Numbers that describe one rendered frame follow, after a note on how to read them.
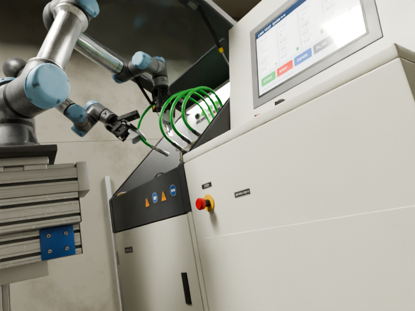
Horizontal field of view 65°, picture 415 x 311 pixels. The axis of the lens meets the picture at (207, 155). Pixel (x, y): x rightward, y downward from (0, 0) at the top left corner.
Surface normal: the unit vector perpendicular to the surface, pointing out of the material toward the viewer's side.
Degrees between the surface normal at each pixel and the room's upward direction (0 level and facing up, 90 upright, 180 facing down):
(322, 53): 76
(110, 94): 90
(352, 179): 90
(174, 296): 90
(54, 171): 90
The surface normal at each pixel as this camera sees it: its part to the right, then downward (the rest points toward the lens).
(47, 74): 0.85, -0.15
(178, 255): -0.79, 0.01
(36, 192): 0.46, -0.28
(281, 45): -0.81, -0.22
